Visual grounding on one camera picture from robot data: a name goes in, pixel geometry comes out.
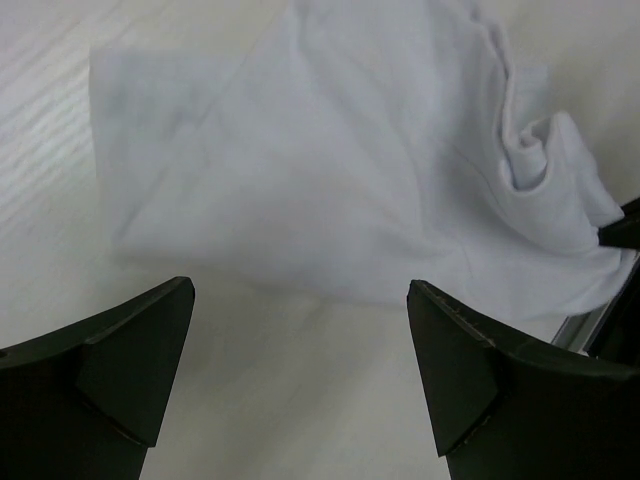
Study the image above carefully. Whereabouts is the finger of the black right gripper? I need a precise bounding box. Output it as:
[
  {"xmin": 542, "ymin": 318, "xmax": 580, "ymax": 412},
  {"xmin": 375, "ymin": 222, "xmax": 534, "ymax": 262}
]
[{"xmin": 598, "ymin": 198, "xmax": 640, "ymax": 250}]

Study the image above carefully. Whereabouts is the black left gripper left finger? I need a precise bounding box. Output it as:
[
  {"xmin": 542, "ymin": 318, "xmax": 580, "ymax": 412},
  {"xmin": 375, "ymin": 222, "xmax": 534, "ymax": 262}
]
[{"xmin": 1, "ymin": 277, "xmax": 195, "ymax": 479}]

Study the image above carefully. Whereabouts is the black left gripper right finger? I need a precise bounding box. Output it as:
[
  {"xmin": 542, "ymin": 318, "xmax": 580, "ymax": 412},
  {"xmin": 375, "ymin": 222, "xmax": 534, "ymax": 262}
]
[{"xmin": 407, "ymin": 280, "xmax": 639, "ymax": 479}]

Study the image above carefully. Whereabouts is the white skirt cloth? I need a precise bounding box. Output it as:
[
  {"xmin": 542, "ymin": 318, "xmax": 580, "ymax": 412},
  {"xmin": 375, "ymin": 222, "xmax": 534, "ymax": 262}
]
[{"xmin": 89, "ymin": 1, "xmax": 635, "ymax": 322}]

